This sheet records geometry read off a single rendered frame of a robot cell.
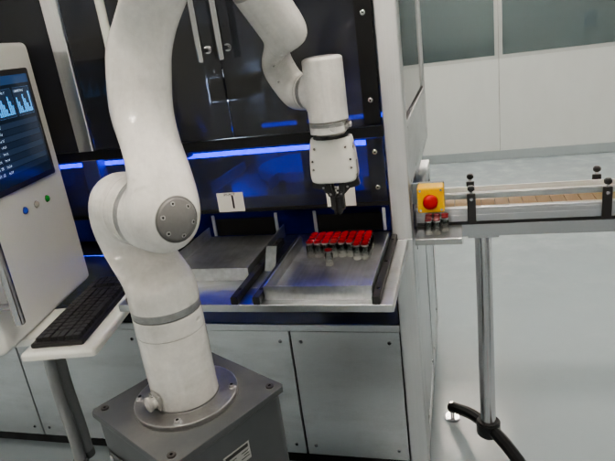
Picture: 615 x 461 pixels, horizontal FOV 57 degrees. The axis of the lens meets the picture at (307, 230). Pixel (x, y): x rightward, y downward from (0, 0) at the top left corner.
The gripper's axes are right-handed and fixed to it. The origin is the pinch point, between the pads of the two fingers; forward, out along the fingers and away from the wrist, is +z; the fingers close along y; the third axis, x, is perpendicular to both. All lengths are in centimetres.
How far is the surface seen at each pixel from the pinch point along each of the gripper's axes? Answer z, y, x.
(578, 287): 110, -85, -185
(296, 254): 21.8, 19.5, -24.6
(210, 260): 22, 45, -23
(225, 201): 8, 43, -35
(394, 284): 22.4, -10.2, -5.7
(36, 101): -28, 93, -27
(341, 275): 22.1, 3.6, -10.5
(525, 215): 20, -44, -46
